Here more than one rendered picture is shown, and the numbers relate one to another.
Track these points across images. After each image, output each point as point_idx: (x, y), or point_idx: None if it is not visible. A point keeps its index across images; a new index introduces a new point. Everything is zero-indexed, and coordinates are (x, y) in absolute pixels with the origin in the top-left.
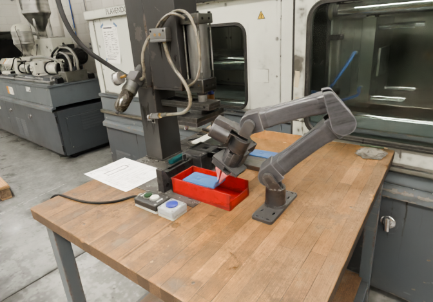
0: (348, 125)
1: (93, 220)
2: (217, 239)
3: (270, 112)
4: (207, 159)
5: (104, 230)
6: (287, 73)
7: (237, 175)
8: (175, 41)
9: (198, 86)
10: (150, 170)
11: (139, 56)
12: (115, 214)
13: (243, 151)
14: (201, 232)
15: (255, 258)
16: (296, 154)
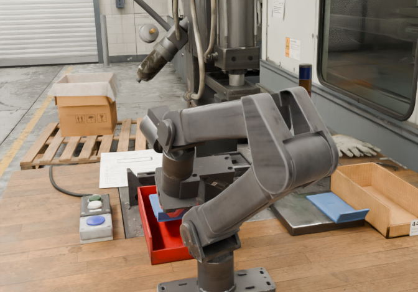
0: (276, 174)
1: (28, 205)
2: (79, 291)
3: (194, 114)
4: None
5: (18, 220)
6: None
7: (166, 210)
8: None
9: (221, 58)
10: None
11: (186, 4)
12: (53, 208)
13: (173, 172)
14: (81, 272)
15: None
16: (225, 204)
